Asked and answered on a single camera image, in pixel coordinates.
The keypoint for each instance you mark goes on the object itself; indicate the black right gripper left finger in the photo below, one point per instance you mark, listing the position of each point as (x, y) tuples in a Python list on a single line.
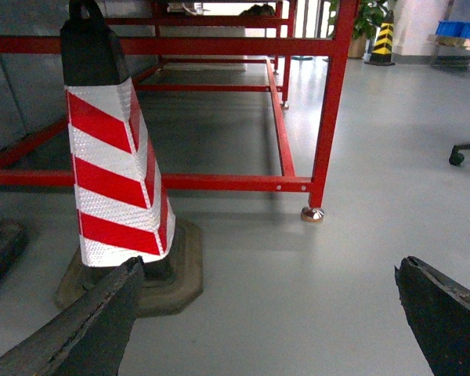
[(90, 336)]

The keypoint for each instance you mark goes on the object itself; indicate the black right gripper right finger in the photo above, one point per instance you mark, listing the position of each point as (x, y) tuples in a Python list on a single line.
[(437, 309)]

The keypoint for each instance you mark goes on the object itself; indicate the red white traffic cone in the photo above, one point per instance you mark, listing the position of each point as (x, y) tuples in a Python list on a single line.
[(122, 203)]

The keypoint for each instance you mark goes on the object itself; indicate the yellow black traffic cone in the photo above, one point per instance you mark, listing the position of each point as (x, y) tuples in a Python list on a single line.
[(381, 54)]

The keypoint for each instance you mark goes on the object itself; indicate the steel roller rack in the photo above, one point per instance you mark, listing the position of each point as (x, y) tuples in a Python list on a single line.
[(450, 34)]

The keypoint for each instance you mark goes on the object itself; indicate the potted green plant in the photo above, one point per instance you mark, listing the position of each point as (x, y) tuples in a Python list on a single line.
[(369, 18)]

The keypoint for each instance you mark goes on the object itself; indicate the red metal frame table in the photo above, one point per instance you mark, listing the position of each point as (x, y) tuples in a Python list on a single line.
[(334, 48)]

